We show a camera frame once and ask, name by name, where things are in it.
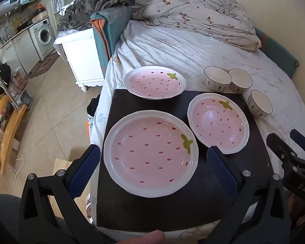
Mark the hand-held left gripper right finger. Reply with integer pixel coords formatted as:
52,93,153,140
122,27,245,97
201,146,291,244

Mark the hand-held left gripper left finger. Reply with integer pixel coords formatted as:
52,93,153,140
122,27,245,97
18,144,117,244

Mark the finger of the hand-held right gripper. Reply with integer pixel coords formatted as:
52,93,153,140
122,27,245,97
290,129,305,162
266,133,299,173

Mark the white leaf-print bowl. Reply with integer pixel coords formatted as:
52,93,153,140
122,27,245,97
203,66,232,92
247,89,273,119
229,68,253,94

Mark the medium pink strawberry plate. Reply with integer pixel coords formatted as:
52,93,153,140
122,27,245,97
187,93,250,155

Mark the large pink strawberry plate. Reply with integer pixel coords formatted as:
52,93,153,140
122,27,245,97
103,110,199,198

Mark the shallow pink strawberry plate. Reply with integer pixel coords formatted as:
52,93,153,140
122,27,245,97
123,65,187,100

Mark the person's right hand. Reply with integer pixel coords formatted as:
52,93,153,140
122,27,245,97
288,194,305,234

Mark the person's left hand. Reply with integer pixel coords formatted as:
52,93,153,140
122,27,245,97
116,230,166,244

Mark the dark brown leather mat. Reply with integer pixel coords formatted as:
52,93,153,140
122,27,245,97
97,89,273,232

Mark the wooden shelf rack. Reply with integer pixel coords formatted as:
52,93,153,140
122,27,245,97
0,84,27,176

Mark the brown floor rug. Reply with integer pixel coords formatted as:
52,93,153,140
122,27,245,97
29,52,60,80

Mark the white nightstand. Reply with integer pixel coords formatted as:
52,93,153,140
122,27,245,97
53,28,105,92

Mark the metal rack pole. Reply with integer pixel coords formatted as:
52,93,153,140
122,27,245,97
0,56,19,108

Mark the black bag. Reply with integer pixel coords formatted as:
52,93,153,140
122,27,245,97
0,64,12,88

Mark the white floral bed sheet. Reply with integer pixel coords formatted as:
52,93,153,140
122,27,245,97
88,19,305,234

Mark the white kitchen cabinet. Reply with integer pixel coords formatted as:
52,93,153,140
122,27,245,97
0,30,41,75

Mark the teal and orange folded cushion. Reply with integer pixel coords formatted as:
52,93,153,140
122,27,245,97
90,5,133,69

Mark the white washing machine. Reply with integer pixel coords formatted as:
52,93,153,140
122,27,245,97
28,19,54,56

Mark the patterned pillow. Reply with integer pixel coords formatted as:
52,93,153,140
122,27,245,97
132,0,261,52

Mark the camouflage clothing pile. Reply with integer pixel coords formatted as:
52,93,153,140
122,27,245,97
57,0,132,31

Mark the white cable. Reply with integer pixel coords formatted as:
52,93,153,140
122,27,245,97
9,156,26,181

